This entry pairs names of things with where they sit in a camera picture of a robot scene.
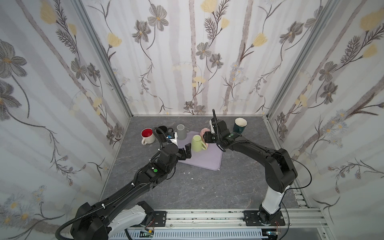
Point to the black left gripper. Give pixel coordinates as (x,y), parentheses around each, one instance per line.
(182,153)

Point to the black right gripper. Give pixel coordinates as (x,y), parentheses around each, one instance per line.
(216,126)

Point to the light green ceramic mug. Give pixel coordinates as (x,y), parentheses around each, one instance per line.
(197,144)

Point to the dark green ceramic mug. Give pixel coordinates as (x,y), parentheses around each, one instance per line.
(240,125)

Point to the black ceramic mug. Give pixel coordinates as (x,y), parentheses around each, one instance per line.
(164,133)

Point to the cream mug red inside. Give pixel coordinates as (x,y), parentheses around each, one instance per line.
(148,136)

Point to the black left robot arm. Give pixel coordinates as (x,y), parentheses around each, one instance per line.
(110,216)

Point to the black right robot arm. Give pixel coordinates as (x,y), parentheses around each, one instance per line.
(280,172)

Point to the pink ceramic mug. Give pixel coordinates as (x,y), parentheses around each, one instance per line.
(203,131)

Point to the grey ceramic mug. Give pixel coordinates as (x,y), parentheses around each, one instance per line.
(182,132)

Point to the lavender plastic tray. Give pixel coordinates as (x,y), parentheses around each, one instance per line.
(209,157)

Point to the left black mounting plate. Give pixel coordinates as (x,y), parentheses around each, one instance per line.
(159,219)

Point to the black mounting plate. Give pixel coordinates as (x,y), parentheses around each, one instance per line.
(263,219)
(159,219)

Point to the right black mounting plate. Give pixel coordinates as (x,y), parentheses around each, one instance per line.
(263,219)

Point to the white slotted cable duct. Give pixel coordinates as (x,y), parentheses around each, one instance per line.
(191,234)

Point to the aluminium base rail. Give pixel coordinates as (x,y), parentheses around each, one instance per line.
(234,219)

